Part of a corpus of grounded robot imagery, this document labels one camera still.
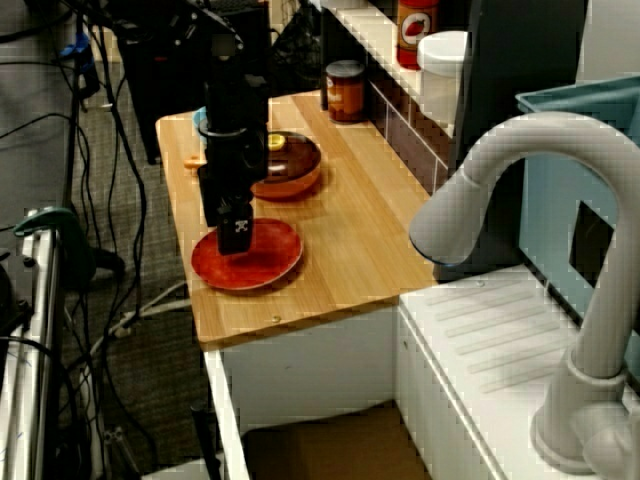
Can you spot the white toy sink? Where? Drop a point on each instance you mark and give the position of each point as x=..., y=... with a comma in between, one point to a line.
x=500, y=325

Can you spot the red round plate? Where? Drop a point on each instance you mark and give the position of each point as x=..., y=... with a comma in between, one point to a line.
x=270, y=270

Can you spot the white plastic cup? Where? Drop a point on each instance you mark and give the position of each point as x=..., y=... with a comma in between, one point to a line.
x=442, y=65

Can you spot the orange toy frying pan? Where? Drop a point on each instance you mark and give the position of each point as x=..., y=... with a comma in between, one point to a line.
x=290, y=189

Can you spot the light blue bowl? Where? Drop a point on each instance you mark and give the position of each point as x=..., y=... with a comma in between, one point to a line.
x=199, y=122

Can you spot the grey toy faucet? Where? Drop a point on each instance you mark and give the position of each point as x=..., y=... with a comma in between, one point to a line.
x=605, y=280

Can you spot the black box cabinet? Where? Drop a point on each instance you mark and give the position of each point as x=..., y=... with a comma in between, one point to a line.
x=150, y=90

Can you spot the brown glass lid yellow knob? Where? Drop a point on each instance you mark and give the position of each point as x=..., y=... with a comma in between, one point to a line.
x=295, y=160

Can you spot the black mesh basket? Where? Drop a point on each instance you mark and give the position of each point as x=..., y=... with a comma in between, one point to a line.
x=300, y=50

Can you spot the blue plastic clip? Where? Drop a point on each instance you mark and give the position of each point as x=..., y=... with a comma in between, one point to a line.
x=80, y=50

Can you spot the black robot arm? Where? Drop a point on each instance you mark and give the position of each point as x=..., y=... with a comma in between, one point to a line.
x=235, y=100

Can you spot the green power drill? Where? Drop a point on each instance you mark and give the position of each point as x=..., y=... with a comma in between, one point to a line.
x=45, y=220

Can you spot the aluminium frame rail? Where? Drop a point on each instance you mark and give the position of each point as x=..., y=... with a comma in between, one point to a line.
x=35, y=350

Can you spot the brown beans can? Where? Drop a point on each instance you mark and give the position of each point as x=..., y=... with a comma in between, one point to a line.
x=345, y=95

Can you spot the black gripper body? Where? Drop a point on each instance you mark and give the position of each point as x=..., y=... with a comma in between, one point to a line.
x=232, y=170

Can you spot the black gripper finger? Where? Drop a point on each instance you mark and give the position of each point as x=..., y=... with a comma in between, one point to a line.
x=239, y=227
x=219, y=230

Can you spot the black cabinet panel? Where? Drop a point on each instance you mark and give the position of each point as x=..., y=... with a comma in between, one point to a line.
x=520, y=60

